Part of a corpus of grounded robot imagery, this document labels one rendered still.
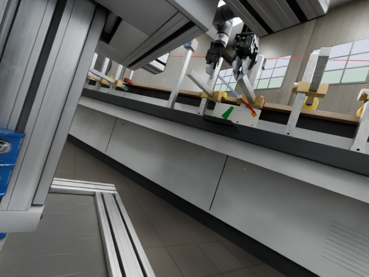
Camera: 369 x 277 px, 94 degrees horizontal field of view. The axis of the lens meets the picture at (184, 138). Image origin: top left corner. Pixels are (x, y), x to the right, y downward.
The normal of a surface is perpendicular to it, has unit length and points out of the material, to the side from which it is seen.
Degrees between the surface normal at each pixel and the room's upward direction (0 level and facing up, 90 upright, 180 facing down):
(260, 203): 90
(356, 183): 90
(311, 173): 90
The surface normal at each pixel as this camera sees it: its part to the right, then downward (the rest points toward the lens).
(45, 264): 0.32, -0.95
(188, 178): -0.50, -0.16
